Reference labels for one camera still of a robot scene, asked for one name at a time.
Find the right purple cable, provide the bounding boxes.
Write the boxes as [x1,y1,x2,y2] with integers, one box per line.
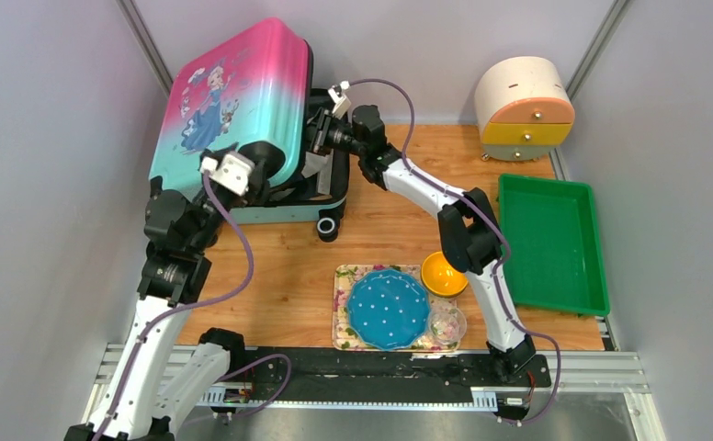
[344,78,562,426]

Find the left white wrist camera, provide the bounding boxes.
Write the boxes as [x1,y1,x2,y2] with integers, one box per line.
[199,151,256,197]

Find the floral rectangular tray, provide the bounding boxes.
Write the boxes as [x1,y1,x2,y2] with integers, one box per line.
[332,264,463,353]

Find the round pastel mini drawer cabinet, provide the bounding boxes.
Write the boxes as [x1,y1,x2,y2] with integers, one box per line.
[473,56,576,162]

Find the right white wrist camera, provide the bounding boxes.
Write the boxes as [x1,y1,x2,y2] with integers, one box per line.
[327,81,352,119]

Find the aluminium frame rail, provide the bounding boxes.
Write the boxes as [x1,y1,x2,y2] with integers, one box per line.
[78,341,665,440]

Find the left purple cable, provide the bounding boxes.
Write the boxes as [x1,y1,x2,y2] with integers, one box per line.
[88,173,292,441]

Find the small clear glass bowl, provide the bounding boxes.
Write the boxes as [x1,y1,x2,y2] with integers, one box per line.
[428,303,467,344]

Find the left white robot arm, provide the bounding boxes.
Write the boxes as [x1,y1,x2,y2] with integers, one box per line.
[65,175,267,440]

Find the purple cable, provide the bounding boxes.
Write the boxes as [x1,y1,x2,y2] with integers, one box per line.
[344,78,562,426]
[88,173,292,441]

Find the orange bowl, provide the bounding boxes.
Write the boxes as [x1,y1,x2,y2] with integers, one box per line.
[420,251,469,299]

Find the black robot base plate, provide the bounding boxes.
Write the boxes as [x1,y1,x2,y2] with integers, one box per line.
[187,345,551,421]

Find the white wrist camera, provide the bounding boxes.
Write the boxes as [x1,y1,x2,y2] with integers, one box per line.
[327,81,352,119]
[199,151,256,197]

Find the blue polka dot plate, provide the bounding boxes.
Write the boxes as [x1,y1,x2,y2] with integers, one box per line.
[345,268,431,351]

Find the pink and teal kids suitcase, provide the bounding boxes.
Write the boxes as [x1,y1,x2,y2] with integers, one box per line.
[149,17,350,242]

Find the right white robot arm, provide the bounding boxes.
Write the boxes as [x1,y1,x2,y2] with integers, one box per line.
[304,106,536,385]

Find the green plastic tray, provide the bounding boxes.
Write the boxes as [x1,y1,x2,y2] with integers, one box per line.
[498,175,611,317]

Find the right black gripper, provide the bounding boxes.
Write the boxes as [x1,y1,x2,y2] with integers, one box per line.
[283,107,366,159]

